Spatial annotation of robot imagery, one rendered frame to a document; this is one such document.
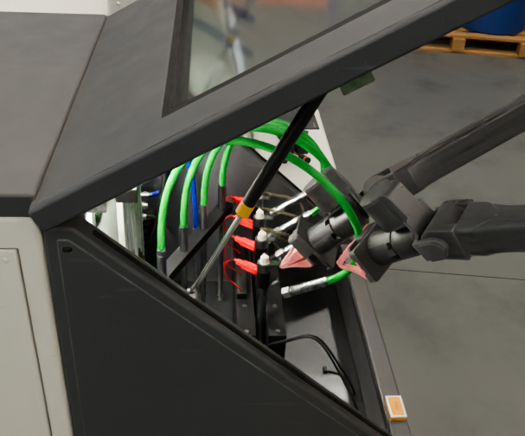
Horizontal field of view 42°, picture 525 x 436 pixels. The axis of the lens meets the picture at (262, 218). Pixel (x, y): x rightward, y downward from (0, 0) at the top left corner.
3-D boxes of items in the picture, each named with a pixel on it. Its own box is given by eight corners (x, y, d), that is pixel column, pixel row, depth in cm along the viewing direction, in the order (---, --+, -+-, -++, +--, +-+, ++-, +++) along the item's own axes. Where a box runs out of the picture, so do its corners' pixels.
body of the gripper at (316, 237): (294, 218, 132) (323, 198, 129) (330, 252, 135) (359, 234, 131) (289, 238, 127) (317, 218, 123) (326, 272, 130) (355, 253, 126)
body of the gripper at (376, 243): (345, 254, 110) (375, 245, 104) (377, 216, 115) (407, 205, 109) (369, 285, 111) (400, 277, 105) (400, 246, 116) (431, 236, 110)
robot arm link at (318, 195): (398, 199, 120) (391, 189, 128) (355, 150, 118) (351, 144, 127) (345, 242, 122) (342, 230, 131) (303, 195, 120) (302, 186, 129)
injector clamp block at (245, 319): (282, 387, 148) (286, 334, 139) (235, 387, 147) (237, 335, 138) (270, 285, 176) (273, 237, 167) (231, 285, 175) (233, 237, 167)
